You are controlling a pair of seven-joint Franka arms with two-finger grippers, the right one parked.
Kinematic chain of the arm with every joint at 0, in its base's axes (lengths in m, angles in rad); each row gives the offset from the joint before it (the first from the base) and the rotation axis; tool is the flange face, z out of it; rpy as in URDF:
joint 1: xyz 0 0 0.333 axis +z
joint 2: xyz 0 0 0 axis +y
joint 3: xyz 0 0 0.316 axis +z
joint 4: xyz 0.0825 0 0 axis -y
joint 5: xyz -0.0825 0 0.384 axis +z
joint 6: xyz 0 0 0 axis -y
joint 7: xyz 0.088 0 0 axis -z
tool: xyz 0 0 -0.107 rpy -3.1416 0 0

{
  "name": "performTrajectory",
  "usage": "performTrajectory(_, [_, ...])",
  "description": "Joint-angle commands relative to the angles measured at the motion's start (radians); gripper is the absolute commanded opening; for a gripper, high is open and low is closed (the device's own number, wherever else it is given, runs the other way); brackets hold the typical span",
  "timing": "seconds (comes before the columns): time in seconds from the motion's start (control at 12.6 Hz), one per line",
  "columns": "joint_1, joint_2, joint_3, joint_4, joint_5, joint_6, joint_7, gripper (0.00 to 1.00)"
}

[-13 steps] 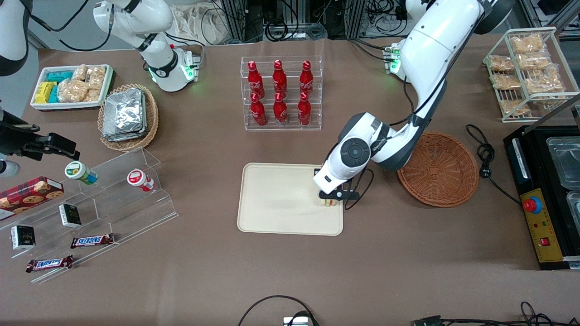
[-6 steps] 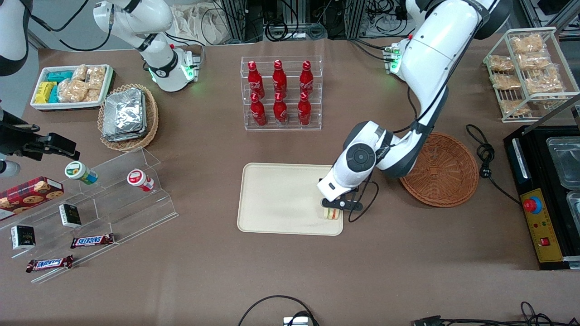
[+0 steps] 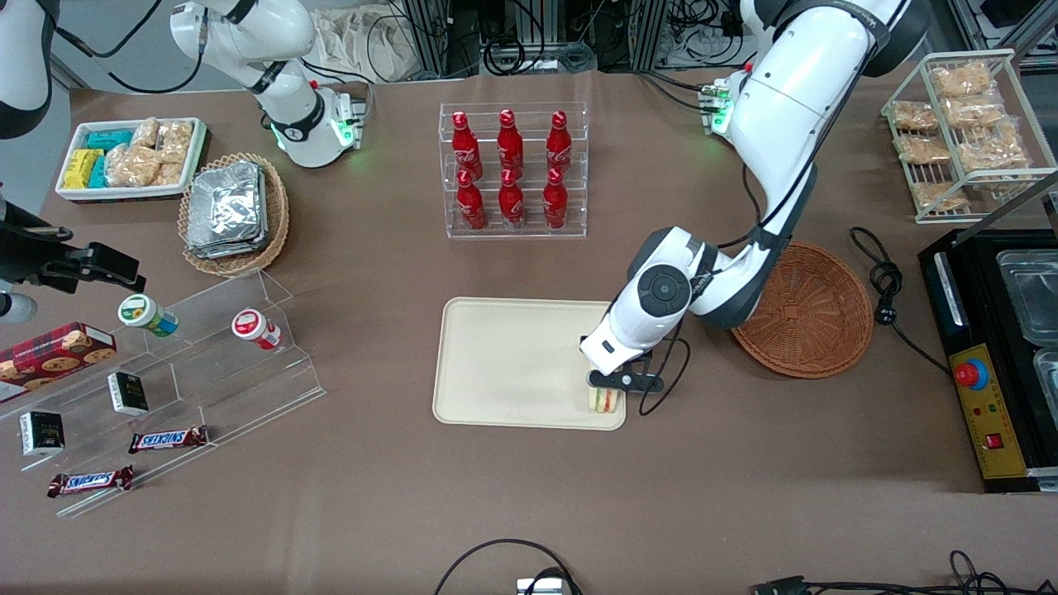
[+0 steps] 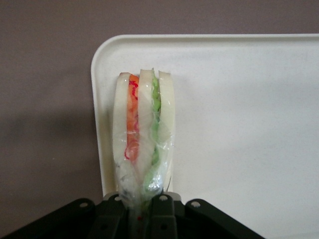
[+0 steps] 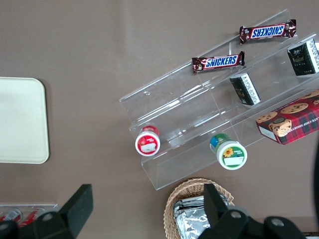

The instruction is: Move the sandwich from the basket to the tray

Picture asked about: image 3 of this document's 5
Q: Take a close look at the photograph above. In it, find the white cloth bag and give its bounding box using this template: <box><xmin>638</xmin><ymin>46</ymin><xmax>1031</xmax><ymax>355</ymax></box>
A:
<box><xmin>312</xmin><ymin>7</ymin><xmax>418</xmax><ymax>81</ymax></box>

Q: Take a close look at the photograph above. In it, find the cream plastic tray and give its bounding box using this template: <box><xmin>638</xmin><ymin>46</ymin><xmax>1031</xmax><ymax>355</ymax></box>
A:
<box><xmin>432</xmin><ymin>296</ymin><xmax>629</xmax><ymax>431</ymax></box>

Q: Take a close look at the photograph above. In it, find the dark green tea box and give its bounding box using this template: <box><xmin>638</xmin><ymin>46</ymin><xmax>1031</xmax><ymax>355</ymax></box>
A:
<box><xmin>107</xmin><ymin>372</ymin><xmax>150</xmax><ymax>417</ymax></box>
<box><xmin>19</xmin><ymin>411</ymin><xmax>65</xmax><ymax>457</ymax></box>

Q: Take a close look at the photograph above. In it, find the aluminium frame post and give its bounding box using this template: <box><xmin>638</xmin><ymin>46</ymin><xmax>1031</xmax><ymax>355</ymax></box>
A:
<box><xmin>632</xmin><ymin>0</ymin><xmax>669</xmax><ymax>71</ymax></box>
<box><xmin>401</xmin><ymin>0</ymin><xmax>465</xmax><ymax>77</ymax></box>

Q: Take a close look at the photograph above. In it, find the white wire rack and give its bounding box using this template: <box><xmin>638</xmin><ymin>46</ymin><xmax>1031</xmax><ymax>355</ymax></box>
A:
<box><xmin>881</xmin><ymin>50</ymin><xmax>1058</xmax><ymax>226</ymax></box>

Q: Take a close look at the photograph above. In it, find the foil wrapped pack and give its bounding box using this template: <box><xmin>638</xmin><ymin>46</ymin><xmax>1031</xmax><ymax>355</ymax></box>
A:
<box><xmin>186</xmin><ymin>161</ymin><xmax>267</xmax><ymax>247</ymax></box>
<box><xmin>188</xmin><ymin>238</ymin><xmax>267</xmax><ymax>260</ymax></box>

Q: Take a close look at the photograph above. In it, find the black cable with connector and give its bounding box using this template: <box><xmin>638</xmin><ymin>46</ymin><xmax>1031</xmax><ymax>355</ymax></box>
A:
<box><xmin>751</xmin><ymin>550</ymin><xmax>1058</xmax><ymax>595</ymax></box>

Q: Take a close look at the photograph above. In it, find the grey metal bar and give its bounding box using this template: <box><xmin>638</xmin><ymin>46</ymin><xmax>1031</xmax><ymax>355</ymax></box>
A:
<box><xmin>974</xmin><ymin>169</ymin><xmax>1058</xmax><ymax>224</ymax></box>

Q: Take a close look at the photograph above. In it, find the yellow snack pack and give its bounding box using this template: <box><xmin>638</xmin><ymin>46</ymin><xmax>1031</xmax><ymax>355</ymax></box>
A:
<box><xmin>64</xmin><ymin>149</ymin><xmax>104</xmax><ymax>189</ymax></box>

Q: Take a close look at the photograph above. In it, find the red cola bottle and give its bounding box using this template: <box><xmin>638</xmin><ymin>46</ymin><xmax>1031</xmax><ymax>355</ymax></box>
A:
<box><xmin>451</xmin><ymin>112</ymin><xmax>483</xmax><ymax>179</ymax></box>
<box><xmin>456</xmin><ymin>169</ymin><xmax>487</xmax><ymax>231</ymax></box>
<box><xmin>498</xmin><ymin>169</ymin><xmax>526</xmax><ymax>231</ymax></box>
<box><xmin>546</xmin><ymin>110</ymin><xmax>574</xmax><ymax>174</ymax></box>
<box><xmin>496</xmin><ymin>109</ymin><xmax>525</xmax><ymax>176</ymax></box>
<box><xmin>542</xmin><ymin>168</ymin><xmax>570</xmax><ymax>231</ymax></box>

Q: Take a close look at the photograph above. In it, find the clear acrylic stepped shelf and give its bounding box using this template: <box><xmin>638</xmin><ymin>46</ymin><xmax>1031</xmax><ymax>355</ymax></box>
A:
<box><xmin>0</xmin><ymin>269</ymin><xmax>326</xmax><ymax>520</ymax></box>

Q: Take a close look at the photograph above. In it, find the red tartan cookie box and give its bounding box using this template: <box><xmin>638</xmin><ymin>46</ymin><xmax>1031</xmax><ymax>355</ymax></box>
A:
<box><xmin>0</xmin><ymin>321</ymin><xmax>117</xmax><ymax>404</ymax></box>

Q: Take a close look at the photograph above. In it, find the white rectangular bin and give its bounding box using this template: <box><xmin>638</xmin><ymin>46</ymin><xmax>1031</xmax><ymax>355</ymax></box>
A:
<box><xmin>55</xmin><ymin>117</ymin><xmax>207</xmax><ymax>203</ymax></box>

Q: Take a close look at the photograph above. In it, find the bagged fried snack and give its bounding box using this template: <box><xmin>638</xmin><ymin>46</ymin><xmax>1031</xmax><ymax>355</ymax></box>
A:
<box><xmin>891</xmin><ymin>101</ymin><xmax>940</xmax><ymax>133</ymax></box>
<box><xmin>942</xmin><ymin>95</ymin><xmax>1006</xmax><ymax>129</ymax></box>
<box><xmin>930</xmin><ymin>62</ymin><xmax>994</xmax><ymax>98</ymax></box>
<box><xmin>911</xmin><ymin>182</ymin><xmax>968</xmax><ymax>212</ymax></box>
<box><xmin>894</xmin><ymin>135</ymin><xmax>951</xmax><ymax>164</ymax></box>
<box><xmin>957</xmin><ymin>124</ymin><xmax>1031</xmax><ymax>173</ymax></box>

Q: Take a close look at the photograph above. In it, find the green lid sunflower jar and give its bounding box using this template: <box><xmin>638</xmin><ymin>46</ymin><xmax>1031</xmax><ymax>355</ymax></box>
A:
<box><xmin>118</xmin><ymin>293</ymin><xmax>179</xmax><ymax>338</ymax></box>

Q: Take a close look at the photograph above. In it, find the brown wicker basket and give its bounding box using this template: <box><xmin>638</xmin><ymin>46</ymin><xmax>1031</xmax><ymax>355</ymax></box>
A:
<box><xmin>732</xmin><ymin>241</ymin><xmax>875</xmax><ymax>379</ymax></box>

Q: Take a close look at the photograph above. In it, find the black arched cable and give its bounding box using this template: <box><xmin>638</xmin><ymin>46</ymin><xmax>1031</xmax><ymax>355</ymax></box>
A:
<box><xmin>434</xmin><ymin>539</ymin><xmax>581</xmax><ymax>595</ymax></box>

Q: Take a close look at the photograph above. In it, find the steel food pan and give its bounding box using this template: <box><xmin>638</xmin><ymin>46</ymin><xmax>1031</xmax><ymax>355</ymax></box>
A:
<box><xmin>996</xmin><ymin>250</ymin><xmax>1058</xmax><ymax>346</ymax></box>
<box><xmin>1033</xmin><ymin>349</ymin><xmax>1058</xmax><ymax>414</ymax></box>

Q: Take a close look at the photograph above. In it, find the red lid jar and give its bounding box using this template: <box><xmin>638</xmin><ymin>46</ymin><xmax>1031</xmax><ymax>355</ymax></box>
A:
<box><xmin>231</xmin><ymin>308</ymin><xmax>284</xmax><ymax>351</ymax></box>

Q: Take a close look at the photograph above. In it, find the black appliance with yellow panel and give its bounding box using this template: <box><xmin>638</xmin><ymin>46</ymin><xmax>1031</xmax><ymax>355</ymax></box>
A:
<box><xmin>919</xmin><ymin>227</ymin><xmax>1058</xmax><ymax>494</ymax></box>

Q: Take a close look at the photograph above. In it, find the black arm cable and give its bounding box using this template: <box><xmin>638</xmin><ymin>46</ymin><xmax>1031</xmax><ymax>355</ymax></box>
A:
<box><xmin>51</xmin><ymin>0</ymin><xmax>207</xmax><ymax>93</ymax></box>

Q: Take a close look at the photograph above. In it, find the Snickers chocolate bar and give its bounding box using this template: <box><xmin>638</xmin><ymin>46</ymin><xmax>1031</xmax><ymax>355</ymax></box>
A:
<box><xmin>47</xmin><ymin>465</ymin><xmax>135</xmax><ymax>498</ymax></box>
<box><xmin>128</xmin><ymin>426</ymin><xmax>210</xmax><ymax>455</ymax></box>

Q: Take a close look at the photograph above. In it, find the light wicker basket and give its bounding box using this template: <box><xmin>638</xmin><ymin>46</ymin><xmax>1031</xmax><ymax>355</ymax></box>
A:
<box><xmin>178</xmin><ymin>153</ymin><xmax>290</xmax><ymax>278</ymax></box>

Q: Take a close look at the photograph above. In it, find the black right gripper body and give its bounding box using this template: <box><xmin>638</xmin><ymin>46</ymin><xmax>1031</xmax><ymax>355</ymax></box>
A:
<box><xmin>0</xmin><ymin>201</ymin><xmax>85</xmax><ymax>292</ymax></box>

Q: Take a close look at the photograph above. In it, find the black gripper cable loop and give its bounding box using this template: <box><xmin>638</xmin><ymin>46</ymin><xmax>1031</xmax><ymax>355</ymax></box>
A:
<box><xmin>636</xmin><ymin>335</ymin><xmax>692</xmax><ymax>417</ymax></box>

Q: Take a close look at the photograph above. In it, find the clear acrylic bottle rack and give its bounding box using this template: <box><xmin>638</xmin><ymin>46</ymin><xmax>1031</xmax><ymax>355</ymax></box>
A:
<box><xmin>440</xmin><ymin>102</ymin><xmax>589</xmax><ymax>240</ymax></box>

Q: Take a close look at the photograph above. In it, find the black power cable with plug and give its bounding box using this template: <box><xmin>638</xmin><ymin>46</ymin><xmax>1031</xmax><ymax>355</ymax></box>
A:
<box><xmin>850</xmin><ymin>226</ymin><xmax>953</xmax><ymax>374</ymax></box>

